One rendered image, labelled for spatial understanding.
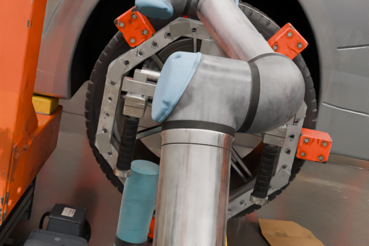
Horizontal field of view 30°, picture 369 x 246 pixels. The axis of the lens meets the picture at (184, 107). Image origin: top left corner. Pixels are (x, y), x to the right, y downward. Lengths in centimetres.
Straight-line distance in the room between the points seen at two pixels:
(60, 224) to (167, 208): 118
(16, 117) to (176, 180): 80
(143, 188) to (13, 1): 57
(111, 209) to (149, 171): 158
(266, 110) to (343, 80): 118
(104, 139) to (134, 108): 28
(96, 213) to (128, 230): 145
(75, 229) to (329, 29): 100
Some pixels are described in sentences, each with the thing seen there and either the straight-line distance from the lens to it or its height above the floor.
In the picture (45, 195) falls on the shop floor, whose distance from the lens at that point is 339.
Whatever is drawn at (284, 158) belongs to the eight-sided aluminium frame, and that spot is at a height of 81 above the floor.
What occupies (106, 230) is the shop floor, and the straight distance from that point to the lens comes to 313.
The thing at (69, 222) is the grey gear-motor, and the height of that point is 42.
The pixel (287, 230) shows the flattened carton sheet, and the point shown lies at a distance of 353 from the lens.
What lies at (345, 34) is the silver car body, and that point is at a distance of 221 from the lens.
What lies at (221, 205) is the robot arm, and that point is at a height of 97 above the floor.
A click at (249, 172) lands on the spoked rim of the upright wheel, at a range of 201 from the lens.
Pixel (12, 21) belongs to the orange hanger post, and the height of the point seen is 106.
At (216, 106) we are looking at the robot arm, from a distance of 104.
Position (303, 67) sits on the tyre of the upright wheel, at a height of 105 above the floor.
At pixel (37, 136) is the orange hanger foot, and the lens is 208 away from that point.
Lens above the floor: 135
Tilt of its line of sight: 14 degrees down
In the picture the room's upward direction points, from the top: 12 degrees clockwise
